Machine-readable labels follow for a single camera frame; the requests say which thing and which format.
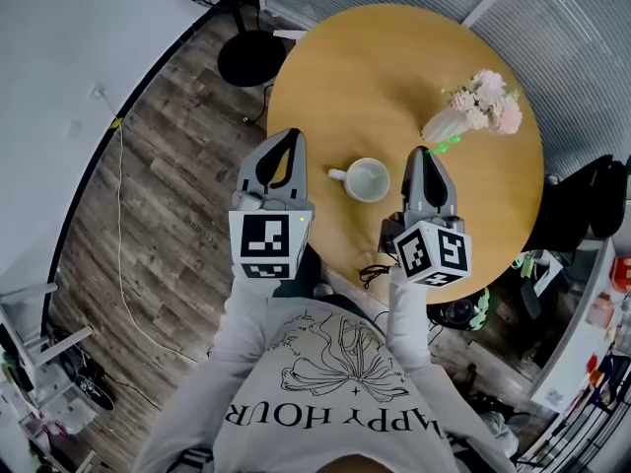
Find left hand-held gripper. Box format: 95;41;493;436
228;127;316;282

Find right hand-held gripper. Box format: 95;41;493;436
378;146;473;287

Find white mug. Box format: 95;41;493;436
327;157;392;203

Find person's left forearm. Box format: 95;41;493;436
209;274;286;367

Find person's right forearm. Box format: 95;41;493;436
386;265;434;370

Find white ribbed vase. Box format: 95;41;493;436
421;107;472;144

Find pink white flower bouquet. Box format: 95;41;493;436
440;69;524;137

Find person's legs in jeans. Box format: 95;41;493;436
274;244;386;338

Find black standing fan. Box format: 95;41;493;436
154;0;297;89

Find black green round device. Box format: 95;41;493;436
437;286;493;333

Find black office chair with headrest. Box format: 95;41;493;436
521;154;631;254

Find white desk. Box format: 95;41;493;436
528;236;631;414

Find person's torso in white shirt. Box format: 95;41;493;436
132;294;518;473

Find black sneaker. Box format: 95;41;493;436
72;373;116;413

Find white shelf unit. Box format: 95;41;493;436
0;282;96;467

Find black fan power cable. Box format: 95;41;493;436
240;83;276;128

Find coiled black cable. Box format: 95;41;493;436
359;262;397;291

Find long white floor cable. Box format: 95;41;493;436
111;121;199;366

